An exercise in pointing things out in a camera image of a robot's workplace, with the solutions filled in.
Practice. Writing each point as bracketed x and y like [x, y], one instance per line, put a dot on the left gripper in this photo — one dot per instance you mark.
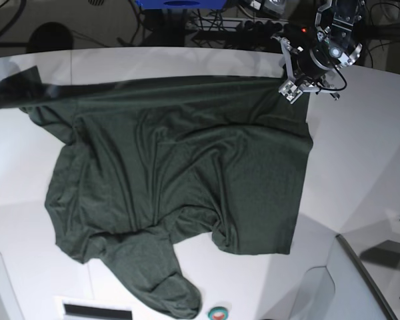
[309, 68]

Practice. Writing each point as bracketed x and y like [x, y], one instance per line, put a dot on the dark green t-shirt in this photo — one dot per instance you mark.
[149, 163]

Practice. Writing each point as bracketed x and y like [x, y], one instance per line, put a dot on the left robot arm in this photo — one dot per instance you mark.
[334, 26]

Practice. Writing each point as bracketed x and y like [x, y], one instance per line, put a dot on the grey power strip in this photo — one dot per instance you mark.
[269, 27]

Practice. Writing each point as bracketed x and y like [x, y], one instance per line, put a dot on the blue box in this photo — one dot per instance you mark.
[181, 4]

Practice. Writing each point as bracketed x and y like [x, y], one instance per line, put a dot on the grey monitor edge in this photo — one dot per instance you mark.
[378, 259]

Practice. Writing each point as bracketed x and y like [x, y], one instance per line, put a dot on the red green emergency button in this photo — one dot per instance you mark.
[218, 313]

